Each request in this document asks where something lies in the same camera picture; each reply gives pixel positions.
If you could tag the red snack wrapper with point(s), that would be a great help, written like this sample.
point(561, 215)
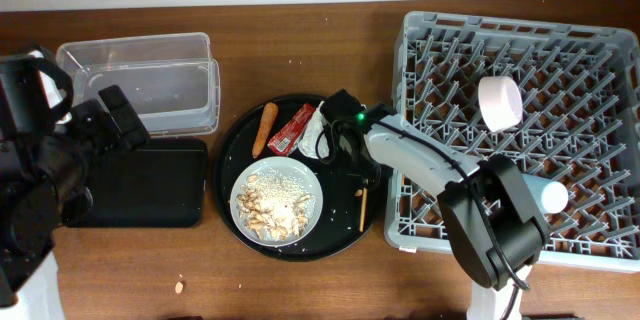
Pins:
point(284, 141)

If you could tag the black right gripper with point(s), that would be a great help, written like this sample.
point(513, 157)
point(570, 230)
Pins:
point(348, 165)

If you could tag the orange carrot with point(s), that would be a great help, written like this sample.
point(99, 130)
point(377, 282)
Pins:
point(269, 115)

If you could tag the clear plastic bin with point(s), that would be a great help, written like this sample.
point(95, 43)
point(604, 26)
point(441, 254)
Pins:
point(171, 80)

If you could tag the pink bowl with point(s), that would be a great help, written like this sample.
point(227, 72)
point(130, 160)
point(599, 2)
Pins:
point(500, 103)

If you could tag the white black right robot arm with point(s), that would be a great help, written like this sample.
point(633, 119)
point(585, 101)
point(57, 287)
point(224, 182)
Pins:
point(493, 213)

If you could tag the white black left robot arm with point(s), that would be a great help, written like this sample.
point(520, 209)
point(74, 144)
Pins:
point(50, 149)

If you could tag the black rectangular bin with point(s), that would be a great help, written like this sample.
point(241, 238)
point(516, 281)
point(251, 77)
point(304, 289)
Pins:
point(160, 185)

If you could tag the wooden chopstick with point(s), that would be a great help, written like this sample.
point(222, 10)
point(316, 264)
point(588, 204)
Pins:
point(364, 197)

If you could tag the crumpled white tissue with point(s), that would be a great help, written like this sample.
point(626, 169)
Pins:
point(313, 143)

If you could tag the grey plate with food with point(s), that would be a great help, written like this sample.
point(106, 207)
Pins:
point(276, 202)

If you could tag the light blue cup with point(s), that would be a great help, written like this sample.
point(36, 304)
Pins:
point(551, 197)

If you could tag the peanut on table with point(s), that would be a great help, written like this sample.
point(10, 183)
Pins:
point(179, 287)

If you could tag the grey dishwasher rack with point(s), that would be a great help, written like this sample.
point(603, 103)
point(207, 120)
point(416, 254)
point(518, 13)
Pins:
point(580, 91)

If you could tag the round black tray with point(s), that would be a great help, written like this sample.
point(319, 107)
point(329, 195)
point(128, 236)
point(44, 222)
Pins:
point(338, 227)

